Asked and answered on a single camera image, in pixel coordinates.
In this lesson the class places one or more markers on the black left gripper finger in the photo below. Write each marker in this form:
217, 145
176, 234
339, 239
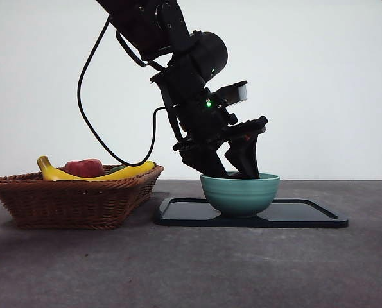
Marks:
206, 160
246, 154

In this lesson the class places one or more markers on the teal bowl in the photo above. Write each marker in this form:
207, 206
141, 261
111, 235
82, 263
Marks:
239, 195

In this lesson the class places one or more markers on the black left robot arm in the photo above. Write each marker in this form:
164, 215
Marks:
145, 25

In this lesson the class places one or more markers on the dark rectangular tray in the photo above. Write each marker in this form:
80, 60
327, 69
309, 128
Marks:
306, 215

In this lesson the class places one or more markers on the green vegetable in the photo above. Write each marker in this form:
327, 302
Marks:
117, 168

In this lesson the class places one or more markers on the red peach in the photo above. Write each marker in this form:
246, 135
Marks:
83, 167

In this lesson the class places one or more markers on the brown wicker basket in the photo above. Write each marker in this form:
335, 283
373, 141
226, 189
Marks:
65, 205

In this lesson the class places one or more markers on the yellow banana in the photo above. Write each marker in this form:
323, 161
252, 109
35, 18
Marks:
52, 173

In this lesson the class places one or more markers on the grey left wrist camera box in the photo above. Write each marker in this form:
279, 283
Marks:
239, 93

